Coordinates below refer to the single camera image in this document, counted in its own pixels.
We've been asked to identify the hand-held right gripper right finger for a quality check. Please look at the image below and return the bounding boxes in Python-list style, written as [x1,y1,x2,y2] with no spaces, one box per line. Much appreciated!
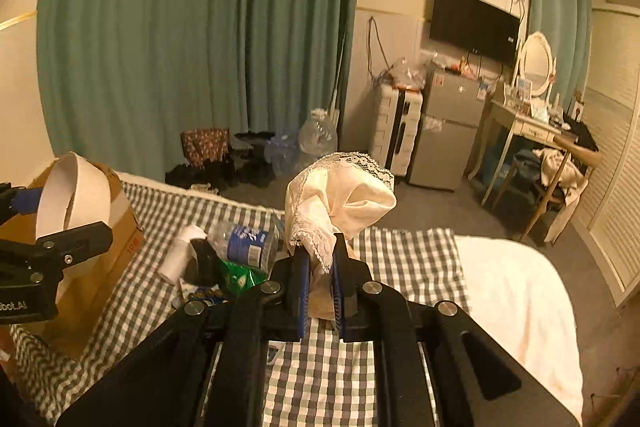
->
[330,233,581,427]

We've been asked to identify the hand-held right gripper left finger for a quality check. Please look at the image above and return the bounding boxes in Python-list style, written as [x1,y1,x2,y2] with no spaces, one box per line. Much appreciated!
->
[55,252,311,427]

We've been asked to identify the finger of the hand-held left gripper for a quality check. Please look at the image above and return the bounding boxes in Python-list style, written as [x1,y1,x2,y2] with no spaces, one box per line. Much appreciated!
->
[0,183,44,223]
[0,221,114,284]

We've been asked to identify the cardboard box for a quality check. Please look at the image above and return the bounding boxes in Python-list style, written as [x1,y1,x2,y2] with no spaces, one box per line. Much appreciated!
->
[0,159,147,358]

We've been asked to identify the white paper strip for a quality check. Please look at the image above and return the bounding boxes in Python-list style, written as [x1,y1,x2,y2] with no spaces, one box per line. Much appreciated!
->
[36,152,113,279]

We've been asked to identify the green snack packet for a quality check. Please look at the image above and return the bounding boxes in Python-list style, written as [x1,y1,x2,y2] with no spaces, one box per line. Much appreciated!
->
[220,259,271,295]

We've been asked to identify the blue label plastic bottle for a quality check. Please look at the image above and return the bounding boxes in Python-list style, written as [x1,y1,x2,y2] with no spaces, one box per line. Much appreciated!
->
[207,221,281,270]

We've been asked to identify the white plastic bottle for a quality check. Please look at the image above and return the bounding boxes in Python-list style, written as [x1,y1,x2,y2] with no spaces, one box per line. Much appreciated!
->
[160,224,208,285]

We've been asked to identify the cream lace cloth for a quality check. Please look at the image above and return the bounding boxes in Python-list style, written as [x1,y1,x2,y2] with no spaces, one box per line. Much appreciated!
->
[285,152,398,323]

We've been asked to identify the checked blanket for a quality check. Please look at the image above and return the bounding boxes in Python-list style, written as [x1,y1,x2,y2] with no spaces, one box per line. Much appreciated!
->
[10,182,471,427]

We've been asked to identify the battery pack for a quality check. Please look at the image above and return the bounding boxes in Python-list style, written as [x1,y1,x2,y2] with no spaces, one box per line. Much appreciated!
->
[186,286,227,306]

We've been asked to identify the blue water bottle pack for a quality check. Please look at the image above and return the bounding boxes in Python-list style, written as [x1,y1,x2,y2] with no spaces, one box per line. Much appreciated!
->
[264,134,306,172]

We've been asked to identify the pile of black shoes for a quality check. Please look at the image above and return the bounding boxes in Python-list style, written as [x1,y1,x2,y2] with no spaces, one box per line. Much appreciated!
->
[165,132,281,190]

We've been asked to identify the patterned brown bag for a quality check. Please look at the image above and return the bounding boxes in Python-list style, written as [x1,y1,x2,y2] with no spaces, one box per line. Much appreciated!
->
[181,128,231,168]

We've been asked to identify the large clear water jug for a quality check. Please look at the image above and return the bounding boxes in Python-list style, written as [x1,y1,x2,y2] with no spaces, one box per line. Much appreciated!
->
[297,109,338,155]

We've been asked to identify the white suitcase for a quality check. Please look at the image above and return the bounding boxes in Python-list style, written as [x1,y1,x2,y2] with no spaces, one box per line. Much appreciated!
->
[372,82,426,178]

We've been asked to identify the white duvet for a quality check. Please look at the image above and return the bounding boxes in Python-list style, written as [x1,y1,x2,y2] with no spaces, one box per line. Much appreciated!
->
[452,234,586,427]

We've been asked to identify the silver fridge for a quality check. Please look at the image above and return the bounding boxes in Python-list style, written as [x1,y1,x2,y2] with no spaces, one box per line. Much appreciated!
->
[407,62,488,192]

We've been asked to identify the blue storage bin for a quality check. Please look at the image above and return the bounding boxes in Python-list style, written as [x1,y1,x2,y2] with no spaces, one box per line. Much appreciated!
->
[487,154,518,192]

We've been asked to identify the wide green curtain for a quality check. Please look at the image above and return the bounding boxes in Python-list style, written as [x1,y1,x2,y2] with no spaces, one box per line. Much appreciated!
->
[37,0,363,188]

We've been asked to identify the clear plastic bags pile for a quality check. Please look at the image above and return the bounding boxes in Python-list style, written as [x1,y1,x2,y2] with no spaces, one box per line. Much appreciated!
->
[380,54,431,90]

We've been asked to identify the cream garment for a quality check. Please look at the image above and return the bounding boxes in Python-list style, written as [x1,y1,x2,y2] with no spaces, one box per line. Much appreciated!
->
[532,147,586,200]

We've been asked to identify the white dressing table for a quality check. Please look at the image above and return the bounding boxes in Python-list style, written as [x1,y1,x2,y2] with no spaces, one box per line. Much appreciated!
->
[467,99,571,208]

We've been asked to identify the wooden chair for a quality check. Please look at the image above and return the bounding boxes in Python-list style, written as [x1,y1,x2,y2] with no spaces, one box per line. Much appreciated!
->
[482,134,601,243]

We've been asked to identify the white oval mirror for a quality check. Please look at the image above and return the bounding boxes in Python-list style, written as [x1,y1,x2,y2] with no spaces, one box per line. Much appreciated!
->
[510,32,558,100]

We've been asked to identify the white louvered wardrobe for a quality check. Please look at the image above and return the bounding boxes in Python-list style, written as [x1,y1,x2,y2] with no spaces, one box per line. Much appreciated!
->
[570,4,640,308]

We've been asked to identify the narrow green curtain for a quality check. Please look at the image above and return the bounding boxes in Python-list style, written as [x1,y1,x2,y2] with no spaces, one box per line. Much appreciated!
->
[527,0,593,108]

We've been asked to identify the wall cables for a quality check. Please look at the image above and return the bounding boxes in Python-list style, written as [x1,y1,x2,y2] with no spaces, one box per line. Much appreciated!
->
[367,14,396,82]

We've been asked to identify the black wall television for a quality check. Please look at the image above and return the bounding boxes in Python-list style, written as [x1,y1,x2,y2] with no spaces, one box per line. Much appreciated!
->
[429,0,521,62]

